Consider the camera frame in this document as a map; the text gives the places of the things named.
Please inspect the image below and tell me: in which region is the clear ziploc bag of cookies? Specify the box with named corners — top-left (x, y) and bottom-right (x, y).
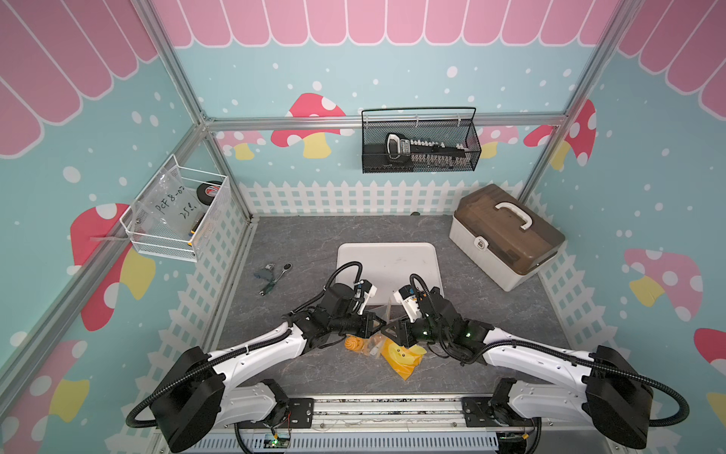
top-left (343, 302), bottom-right (400, 359)

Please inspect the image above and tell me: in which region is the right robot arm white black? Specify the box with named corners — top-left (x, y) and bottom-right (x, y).
top-left (382, 274), bottom-right (690, 449)

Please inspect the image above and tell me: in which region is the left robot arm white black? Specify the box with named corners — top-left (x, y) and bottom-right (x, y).
top-left (125, 261), bottom-right (384, 453)

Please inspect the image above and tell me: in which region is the ziploc bag with yellow snack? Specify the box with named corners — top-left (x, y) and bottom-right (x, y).
top-left (381, 339), bottom-right (427, 380)

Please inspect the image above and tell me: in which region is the labelled clear plastic bag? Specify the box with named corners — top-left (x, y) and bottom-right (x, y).
top-left (130, 169), bottom-right (204, 241)

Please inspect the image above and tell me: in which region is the white plastic tray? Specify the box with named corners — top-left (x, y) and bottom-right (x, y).
top-left (336, 242), bottom-right (444, 308)

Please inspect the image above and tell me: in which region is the white box brown lid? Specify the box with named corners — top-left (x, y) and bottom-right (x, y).
top-left (449, 183), bottom-right (565, 291)

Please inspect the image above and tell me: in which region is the socket set in basket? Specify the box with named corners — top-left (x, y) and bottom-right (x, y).
top-left (384, 132), bottom-right (471, 169)

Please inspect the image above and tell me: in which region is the black tape roll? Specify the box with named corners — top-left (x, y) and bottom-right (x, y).
top-left (196, 181), bottom-right (222, 206)

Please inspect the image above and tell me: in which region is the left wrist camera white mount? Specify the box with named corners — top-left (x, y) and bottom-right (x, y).
top-left (353, 279), bottom-right (377, 315)

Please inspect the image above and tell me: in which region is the green handled tool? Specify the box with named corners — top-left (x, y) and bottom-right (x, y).
top-left (253, 263), bottom-right (293, 296)

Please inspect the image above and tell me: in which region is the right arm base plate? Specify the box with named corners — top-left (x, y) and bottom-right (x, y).
top-left (461, 396), bottom-right (536, 429)

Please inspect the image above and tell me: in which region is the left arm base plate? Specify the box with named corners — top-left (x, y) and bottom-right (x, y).
top-left (240, 398), bottom-right (315, 431)

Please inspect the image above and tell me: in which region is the black wire mesh basket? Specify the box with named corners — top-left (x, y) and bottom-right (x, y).
top-left (360, 107), bottom-right (481, 173)

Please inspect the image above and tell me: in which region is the white wire basket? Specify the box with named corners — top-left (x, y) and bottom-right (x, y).
top-left (120, 155), bottom-right (232, 262)

